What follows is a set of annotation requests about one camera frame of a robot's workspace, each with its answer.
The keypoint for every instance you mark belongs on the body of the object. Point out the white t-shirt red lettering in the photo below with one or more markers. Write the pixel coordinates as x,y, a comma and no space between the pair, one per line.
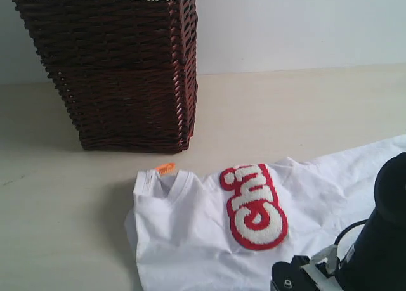
226,230

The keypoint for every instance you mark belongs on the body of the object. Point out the brown wicker basket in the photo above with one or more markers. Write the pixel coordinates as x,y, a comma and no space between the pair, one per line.
125,69

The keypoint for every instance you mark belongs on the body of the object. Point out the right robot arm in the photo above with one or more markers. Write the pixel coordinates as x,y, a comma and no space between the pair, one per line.
376,260

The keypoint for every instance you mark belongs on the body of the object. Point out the orange clothing tag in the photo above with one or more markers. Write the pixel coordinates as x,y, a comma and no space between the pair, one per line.
166,168

